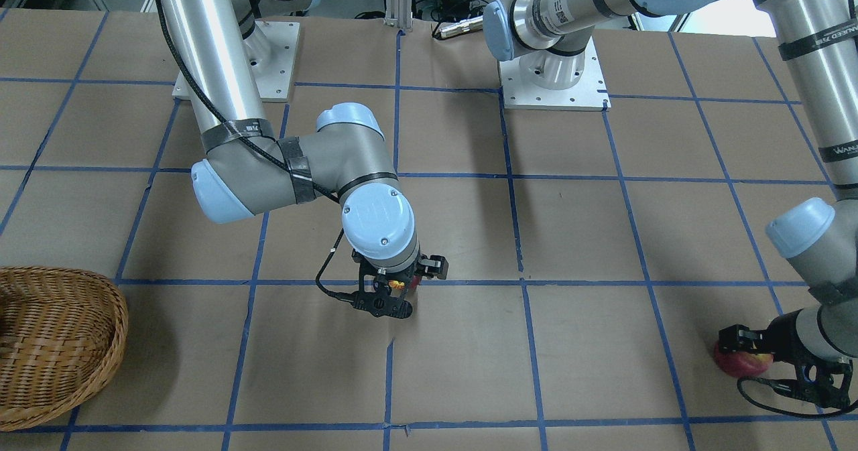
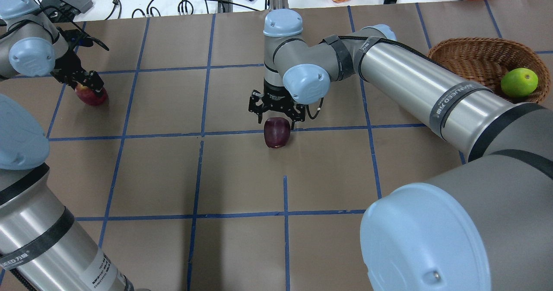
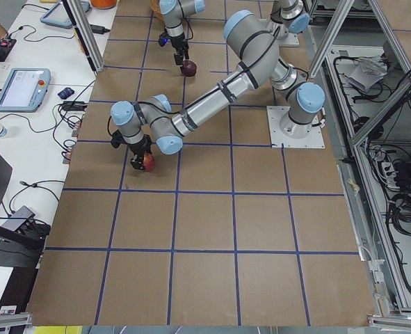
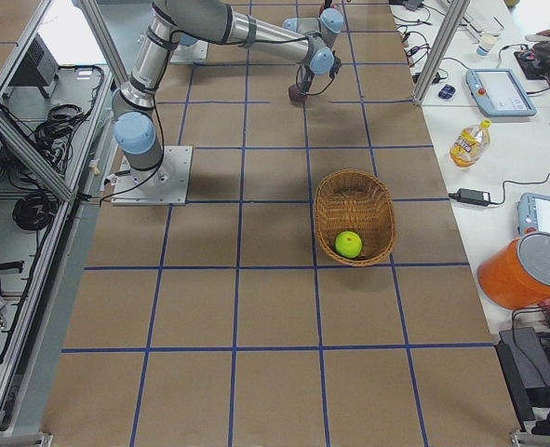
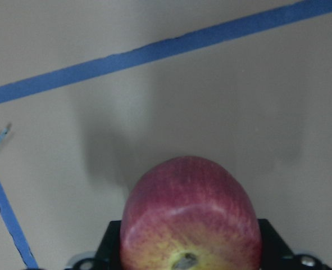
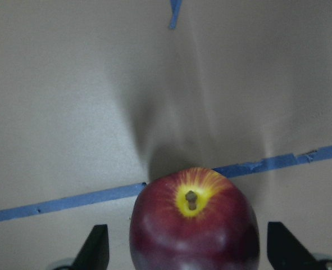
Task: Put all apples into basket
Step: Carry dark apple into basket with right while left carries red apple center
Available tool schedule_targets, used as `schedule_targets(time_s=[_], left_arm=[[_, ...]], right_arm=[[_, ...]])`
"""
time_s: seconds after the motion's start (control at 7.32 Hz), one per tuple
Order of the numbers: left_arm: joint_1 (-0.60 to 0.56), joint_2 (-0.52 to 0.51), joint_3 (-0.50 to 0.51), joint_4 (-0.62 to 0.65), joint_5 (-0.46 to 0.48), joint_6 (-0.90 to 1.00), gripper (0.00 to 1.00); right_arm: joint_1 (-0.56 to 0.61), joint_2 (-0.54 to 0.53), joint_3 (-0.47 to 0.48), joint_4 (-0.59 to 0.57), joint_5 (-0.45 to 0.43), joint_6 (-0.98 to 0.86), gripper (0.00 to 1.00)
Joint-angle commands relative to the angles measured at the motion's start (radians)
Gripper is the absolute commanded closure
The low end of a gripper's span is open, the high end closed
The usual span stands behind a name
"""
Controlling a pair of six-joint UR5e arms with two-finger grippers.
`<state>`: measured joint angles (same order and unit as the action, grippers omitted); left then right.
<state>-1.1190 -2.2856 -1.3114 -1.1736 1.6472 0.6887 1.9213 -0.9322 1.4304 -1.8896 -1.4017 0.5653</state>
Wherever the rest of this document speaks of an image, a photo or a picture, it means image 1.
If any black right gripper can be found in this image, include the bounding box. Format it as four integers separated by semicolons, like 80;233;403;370
351;250;448;319

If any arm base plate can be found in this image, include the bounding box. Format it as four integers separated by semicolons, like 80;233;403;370
172;21;300;103
497;33;612;111

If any red apple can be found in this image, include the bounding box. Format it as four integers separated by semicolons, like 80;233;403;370
713;345;774;379

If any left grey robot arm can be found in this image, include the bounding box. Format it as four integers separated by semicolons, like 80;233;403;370
482;0;857;420

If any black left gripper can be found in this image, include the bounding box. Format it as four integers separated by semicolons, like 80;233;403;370
718;311;855;410

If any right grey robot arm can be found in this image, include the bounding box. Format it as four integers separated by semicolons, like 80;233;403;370
154;0;448;319

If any woven wicker basket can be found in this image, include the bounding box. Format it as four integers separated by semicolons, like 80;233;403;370
1;267;129;432

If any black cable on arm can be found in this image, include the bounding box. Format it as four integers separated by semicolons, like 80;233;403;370
153;0;363;304

